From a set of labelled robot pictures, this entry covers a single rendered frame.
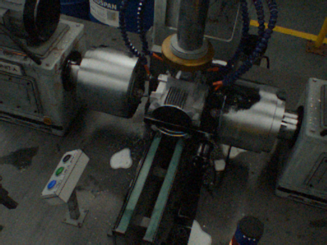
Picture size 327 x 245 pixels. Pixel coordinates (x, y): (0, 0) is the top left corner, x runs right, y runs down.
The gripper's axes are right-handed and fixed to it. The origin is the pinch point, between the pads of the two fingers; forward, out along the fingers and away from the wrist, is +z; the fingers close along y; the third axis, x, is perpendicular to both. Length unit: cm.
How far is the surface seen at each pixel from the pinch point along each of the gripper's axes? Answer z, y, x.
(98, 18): 27, 190, 92
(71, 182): 13.4, 14.7, -3.5
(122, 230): 34.7, 11.6, -8.5
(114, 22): 34, 187, 81
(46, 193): 10.4, 9.4, 0.7
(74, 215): 30.2, 15.8, 12.1
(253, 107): 36, 56, -46
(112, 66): 4, 58, -7
